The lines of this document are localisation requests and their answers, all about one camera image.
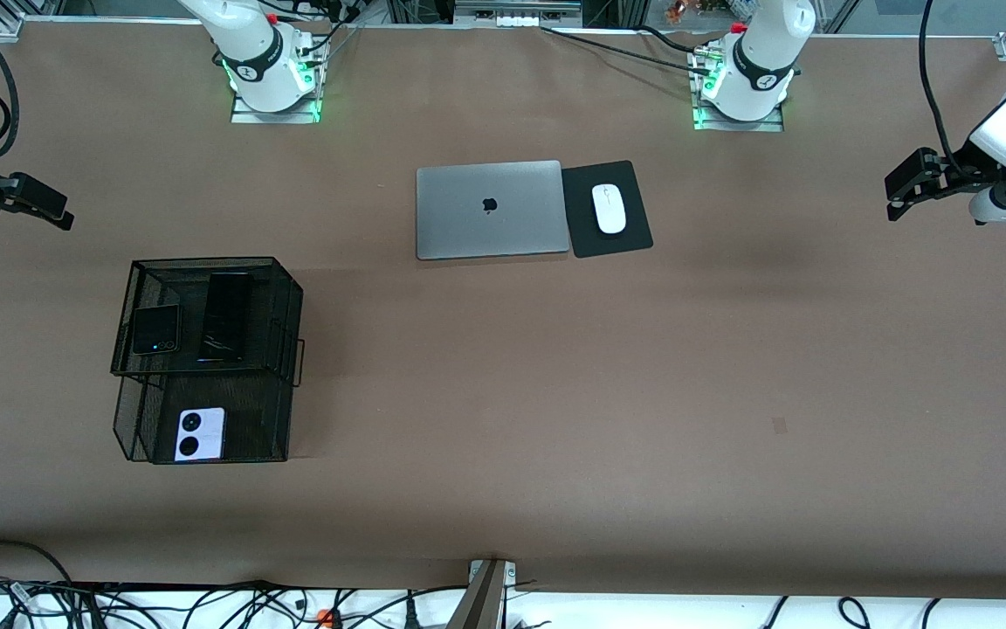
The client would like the black slab phone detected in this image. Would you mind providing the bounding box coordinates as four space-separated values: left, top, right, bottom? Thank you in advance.
197 272 255 363

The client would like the short black table cable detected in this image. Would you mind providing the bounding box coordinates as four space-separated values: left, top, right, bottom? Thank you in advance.
634 24 709 55

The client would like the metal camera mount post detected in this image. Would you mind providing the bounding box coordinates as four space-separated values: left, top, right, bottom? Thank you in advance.
446 559 519 629

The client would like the long black table cable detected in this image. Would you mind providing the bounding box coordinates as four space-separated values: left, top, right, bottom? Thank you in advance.
541 26 713 75

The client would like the black mouse pad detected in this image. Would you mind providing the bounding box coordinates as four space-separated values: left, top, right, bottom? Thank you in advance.
562 160 654 259

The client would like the black mesh two-tier organizer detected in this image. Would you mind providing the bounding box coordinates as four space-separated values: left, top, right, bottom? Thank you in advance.
110 256 306 465

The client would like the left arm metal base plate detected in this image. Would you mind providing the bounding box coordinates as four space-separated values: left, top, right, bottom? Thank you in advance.
692 103 786 134

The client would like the white computer mouse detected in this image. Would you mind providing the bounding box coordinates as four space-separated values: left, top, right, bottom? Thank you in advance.
591 183 628 236

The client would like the silver closed laptop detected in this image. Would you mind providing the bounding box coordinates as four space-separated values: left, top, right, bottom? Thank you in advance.
416 160 570 261

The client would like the black flip phone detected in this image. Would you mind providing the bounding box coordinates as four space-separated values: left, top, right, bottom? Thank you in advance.
131 305 182 356

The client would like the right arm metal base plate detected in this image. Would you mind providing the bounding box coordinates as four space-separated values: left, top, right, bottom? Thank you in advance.
231 87 323 126

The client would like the white power strip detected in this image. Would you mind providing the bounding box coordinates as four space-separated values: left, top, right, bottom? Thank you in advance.
455 0 584 29

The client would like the pale lilac flip phone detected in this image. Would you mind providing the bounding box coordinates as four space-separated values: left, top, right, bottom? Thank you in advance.
174 407 227 462

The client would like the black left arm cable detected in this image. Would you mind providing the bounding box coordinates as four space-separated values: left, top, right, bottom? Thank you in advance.
916 0 971 176

